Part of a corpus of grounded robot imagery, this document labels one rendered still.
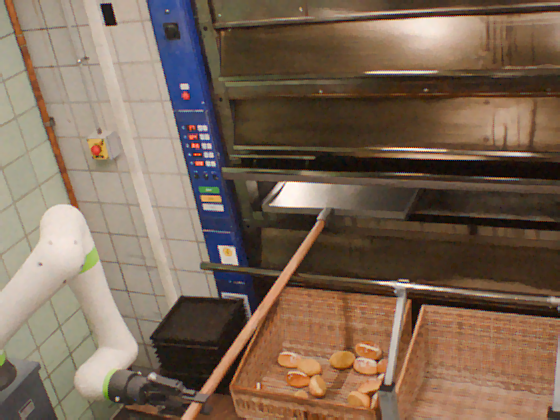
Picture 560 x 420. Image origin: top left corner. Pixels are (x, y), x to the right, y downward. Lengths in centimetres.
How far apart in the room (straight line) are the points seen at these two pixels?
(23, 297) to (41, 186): 136
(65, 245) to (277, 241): 121
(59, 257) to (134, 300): 166
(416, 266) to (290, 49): 88
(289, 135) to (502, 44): 80
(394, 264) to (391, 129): 53
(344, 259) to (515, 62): 99
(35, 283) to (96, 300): 27
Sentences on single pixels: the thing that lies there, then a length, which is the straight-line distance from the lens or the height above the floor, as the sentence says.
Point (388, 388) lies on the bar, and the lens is 227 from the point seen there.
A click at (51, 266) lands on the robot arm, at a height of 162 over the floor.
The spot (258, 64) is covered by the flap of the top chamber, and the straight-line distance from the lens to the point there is 256.
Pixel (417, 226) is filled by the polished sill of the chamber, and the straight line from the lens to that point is 262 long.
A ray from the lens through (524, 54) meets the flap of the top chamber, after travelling 228.
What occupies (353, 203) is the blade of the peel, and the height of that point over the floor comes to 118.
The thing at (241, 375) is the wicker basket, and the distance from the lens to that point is 279.
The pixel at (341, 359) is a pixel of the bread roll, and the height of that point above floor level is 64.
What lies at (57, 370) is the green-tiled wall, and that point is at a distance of 344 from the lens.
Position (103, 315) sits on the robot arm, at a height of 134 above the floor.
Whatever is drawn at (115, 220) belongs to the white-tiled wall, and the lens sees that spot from 328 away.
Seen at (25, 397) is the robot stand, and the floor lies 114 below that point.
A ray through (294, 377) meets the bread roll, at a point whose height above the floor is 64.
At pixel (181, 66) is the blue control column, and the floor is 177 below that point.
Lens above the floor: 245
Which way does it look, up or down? 27 degrees down
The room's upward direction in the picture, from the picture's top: 11 degrees counter-clockwise
